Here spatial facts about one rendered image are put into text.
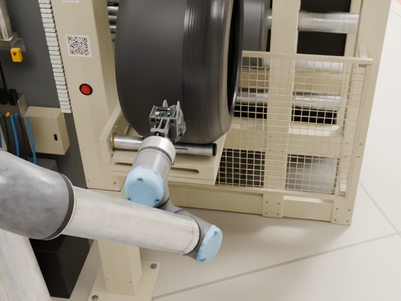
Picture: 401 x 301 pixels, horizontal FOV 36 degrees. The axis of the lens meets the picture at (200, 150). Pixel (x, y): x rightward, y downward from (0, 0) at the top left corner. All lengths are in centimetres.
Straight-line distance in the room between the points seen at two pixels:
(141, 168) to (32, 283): 36
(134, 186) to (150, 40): 45
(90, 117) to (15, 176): 112
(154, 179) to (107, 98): 69
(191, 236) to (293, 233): 164
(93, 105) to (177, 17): 53
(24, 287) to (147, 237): 25
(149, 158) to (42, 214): 50
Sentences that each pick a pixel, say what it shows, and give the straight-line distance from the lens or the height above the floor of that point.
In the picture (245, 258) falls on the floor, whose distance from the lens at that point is 284.
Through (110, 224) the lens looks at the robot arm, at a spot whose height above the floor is 135.
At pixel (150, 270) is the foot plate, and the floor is 1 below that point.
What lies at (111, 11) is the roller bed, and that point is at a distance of 232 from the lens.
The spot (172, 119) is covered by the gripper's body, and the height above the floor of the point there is 123.
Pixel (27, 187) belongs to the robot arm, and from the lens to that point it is 99.
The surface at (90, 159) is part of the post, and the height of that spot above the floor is 76.
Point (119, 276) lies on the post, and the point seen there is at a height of 13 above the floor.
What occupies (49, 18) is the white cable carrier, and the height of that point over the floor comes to 130.
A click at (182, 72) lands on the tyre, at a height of 128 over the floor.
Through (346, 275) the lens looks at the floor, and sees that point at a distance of 284.
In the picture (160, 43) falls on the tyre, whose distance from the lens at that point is 166.
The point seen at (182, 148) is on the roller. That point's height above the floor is 91.
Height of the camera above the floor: 214
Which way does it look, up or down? 39 degrees down
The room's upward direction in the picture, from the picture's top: 2 degrees counter-clockwise
